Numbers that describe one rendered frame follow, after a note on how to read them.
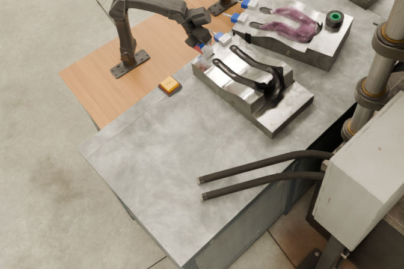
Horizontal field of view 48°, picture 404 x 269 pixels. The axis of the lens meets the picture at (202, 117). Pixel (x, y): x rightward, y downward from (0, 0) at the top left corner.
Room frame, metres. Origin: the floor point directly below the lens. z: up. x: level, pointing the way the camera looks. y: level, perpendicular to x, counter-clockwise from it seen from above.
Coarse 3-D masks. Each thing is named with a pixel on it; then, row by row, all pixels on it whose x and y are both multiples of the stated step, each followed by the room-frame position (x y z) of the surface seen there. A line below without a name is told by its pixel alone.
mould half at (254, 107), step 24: (216, 48) 1.36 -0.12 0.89; (240, 48) 1.34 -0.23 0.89; (216, 72) 1.23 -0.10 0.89; (240, 72) 1.21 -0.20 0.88; (264, 72) 1.15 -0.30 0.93; (288, 72) 1.13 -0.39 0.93; (240, 96) 1.05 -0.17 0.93; (264, 96) 1.04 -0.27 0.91; (288, 96) 1.05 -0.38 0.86; (312, 96) 1.03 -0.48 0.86; (264, 120) 0.96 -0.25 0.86; (288, 120) 0.95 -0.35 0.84
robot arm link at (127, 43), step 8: (112, 0) 1.45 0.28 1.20; (128, 8) 1.44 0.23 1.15; (120, 24) 1.40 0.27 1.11; (128, 24) 1.41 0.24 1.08; (120, 32) 1.41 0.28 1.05; (128, 32) 1.40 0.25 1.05; (120, 40) 1.41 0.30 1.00; (128, 40) 1.40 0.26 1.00; (120, 48) 1.41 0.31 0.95; (128, 48) 1.39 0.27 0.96
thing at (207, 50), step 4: (196, 44) 1.36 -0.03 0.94; (200, 48) 1.34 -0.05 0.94; (204, 48) 1.33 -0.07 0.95; (208, 48) 1.32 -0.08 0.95; (212, 48) 1.32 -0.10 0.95; (204, 52) 1.31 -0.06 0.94; (208, 52) 1.30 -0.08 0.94; (212, 52) 1.33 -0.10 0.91; (204, 56) 1.31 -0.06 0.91; (208, 56) 1.31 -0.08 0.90
